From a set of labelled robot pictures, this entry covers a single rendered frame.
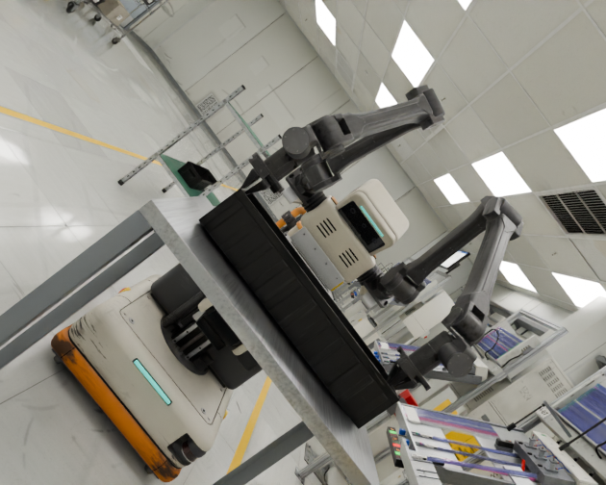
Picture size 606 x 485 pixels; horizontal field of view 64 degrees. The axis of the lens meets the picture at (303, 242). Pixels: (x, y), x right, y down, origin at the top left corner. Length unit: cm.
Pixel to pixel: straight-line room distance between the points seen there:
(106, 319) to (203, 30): 1063
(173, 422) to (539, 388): 284
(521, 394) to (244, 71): 928
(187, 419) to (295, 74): 1010
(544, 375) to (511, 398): 29
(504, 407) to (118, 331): 292
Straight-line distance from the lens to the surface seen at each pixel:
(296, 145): 101
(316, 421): 95
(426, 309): 697
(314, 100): 1119
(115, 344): 171
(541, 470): 255
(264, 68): 1147
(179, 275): 194
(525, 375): 391
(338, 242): 160
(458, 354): 111
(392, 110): 124
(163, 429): 177
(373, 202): 155
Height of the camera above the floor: 103
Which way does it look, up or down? 4 degrees down
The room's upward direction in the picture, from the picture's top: 54 degrees clockwise
